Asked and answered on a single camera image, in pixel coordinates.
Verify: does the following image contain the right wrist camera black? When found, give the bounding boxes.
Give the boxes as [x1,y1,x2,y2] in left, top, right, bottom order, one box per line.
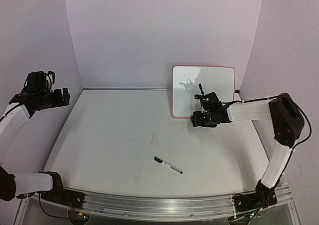
[194,83,222,111]

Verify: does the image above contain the whiteboard marker white blue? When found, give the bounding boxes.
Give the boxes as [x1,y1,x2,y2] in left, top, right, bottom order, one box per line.
[154,156,183,174]

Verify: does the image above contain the aluminium front rail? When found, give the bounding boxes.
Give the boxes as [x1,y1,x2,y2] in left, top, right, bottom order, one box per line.
[22,182,297,222]

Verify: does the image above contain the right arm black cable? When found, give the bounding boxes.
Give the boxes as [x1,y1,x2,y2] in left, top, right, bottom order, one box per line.
[219,95,313,148]

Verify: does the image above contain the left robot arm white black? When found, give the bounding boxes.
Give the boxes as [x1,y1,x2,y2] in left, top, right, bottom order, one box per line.
[0,71,85,210]

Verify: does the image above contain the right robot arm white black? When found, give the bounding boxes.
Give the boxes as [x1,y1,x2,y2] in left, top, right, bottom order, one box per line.
[191,92,310,212]

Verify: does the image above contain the pink framed whiteboard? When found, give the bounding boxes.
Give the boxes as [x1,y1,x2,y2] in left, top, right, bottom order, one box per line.
[171,65,236,119]

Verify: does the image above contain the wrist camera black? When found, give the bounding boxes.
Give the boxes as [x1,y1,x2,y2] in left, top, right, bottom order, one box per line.
[194,83,222,111]
[24,71,55,93]

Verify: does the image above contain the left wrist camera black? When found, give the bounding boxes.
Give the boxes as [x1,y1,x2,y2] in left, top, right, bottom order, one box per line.
[24,71,55,93]

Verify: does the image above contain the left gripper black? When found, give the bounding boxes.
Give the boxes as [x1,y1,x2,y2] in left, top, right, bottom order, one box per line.
[38,86,69,109]

